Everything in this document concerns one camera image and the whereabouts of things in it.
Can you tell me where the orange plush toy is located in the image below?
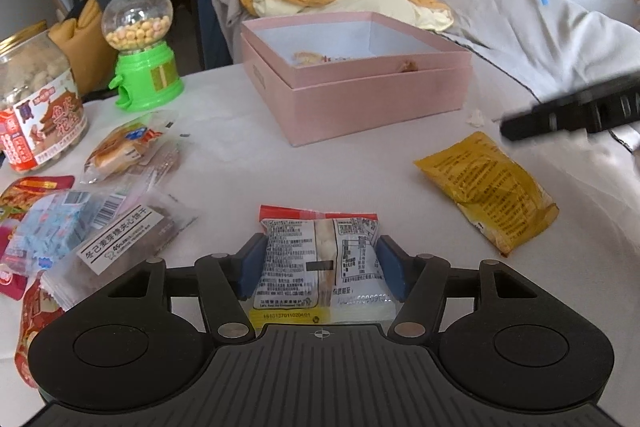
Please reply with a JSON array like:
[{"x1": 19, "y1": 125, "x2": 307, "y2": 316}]
[{"x1": 48, "y1": 0, "x2": 117, "y2": 95}]

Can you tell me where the clear sandwich biscuit packet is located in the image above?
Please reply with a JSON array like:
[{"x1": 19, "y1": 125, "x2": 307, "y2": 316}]
[{"x1": 40, "y1": 188, "x2": 198, "y2": 311}]

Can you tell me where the plastic peanut jar gold lid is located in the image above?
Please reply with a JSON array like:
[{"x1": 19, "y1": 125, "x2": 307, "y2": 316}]
[{"x1": 0, "y1": 20, "x2": 88, "y2": 174}]

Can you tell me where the red nut packet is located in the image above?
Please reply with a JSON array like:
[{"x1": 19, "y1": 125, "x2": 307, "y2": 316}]
[{"x1": 14, "y1": 272, "x2": 64, "y2": 388}]

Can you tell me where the blue candy packet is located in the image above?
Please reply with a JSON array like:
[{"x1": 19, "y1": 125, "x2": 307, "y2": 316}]
[{"x1": 3, "y1": 191, "x2": 106, "y2": 277}]

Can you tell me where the pink cardboard box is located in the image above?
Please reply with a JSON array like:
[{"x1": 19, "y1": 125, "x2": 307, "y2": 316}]
[{"x1": 240, "y1": 12, "x2": 473, "y2": 146}]

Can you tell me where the white red snack packet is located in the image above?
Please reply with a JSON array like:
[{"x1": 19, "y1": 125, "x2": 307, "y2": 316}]
[{"x1": 320, "y1": 55, "x2": 367, "y2": 64}]

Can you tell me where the clear bread packet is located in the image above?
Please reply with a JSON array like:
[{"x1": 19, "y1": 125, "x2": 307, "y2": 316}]
[{"x1": 81, "y1": 110, "x2": 178, "y2": 184}]

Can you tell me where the green candy dispenser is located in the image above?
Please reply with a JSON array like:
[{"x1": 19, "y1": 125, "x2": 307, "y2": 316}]
[{"x1": 101, "y1": 0, "x2": 183, "y2": 113}]

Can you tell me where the white red-edged cracker packet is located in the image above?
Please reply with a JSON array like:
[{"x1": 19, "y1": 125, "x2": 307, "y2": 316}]
[{"x1": 248, "y1": 206, "x2": 397, "y2": 329}]

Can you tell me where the grey sofa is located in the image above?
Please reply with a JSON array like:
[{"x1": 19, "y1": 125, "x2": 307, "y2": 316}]
[{"x1": 207, "y1": 0, "x2": 640, "y2": 158}]

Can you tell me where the pale yellow snack packet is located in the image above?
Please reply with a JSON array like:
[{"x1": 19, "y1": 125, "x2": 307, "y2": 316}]
[{"x1": 293, "y1": 51, "x2": 331, "y2": 67}]

